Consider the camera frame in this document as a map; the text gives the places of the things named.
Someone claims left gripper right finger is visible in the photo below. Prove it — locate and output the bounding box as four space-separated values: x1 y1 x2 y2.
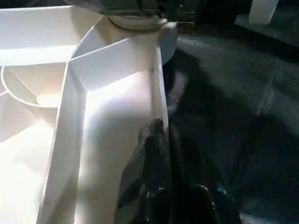
167 120 243 224

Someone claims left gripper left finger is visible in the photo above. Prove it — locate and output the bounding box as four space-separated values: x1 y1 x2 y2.
114 119 170 224

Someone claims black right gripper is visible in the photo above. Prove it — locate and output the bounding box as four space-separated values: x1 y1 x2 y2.
175 0 253 32

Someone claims white plastic table leg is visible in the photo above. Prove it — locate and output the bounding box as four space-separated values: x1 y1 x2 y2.
65 0 169 31

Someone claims white plastic table top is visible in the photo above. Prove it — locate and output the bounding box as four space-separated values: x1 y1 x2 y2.
0 5 179 224

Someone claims black work mat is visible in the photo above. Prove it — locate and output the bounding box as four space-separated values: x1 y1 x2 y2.
161 0 299 224

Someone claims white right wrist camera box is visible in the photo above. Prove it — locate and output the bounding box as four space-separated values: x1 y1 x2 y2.
249 0 280 26

